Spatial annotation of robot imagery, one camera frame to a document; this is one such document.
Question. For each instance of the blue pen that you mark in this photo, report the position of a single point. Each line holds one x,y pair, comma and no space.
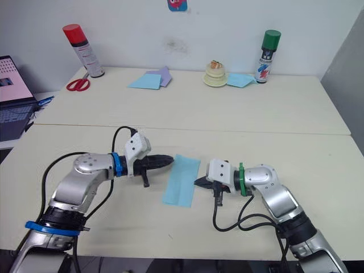
45,101

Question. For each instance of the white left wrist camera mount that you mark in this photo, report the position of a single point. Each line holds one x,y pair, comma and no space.
136,148

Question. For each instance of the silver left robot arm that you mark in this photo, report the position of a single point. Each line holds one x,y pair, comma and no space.
82,176

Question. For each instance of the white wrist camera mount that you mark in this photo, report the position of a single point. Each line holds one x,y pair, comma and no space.
220,172
136,148

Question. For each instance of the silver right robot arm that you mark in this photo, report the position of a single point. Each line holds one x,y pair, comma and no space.
264,176

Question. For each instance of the purple folded paper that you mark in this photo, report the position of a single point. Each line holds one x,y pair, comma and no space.
165,75

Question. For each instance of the open laptop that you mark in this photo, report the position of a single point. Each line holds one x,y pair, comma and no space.
12,85

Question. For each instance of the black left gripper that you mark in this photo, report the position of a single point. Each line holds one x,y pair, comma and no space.
141,169

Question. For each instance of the green-capped spray can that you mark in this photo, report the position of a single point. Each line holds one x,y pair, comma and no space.
266,57

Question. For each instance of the light blue paper sheet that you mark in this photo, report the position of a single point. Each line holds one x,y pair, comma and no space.
182,182

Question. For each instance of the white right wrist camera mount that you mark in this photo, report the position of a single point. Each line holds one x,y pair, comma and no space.
220,172

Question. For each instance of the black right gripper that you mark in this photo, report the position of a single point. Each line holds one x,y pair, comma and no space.
218,190

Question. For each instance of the blue wall sticker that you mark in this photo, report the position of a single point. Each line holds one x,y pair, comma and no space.
177,5

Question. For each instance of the red-capped spray can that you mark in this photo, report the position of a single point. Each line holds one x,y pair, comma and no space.
85,52

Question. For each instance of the cream stacked plastic object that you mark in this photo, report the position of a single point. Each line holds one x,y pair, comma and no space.
214,77

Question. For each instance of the light blue folded paper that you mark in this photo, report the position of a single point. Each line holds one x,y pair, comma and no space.
239,80
145,82

